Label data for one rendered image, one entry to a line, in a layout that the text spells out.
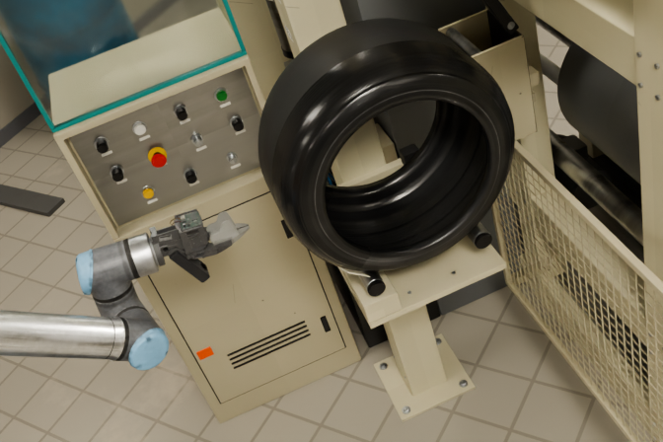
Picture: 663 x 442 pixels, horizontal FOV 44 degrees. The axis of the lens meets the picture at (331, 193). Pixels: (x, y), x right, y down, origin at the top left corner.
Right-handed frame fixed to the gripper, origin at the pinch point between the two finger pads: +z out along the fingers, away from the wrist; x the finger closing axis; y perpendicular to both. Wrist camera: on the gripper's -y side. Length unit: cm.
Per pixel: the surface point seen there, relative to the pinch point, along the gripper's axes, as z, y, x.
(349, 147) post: 33.9, -4.6, 26.3
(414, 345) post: 45, -85, 26
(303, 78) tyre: 20.4, 31.0, 3.0
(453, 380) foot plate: 56, -106, 26
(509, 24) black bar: 77, 21, 20
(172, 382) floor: -35, -118, 80
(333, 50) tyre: 28.1, 34.7, 4.0
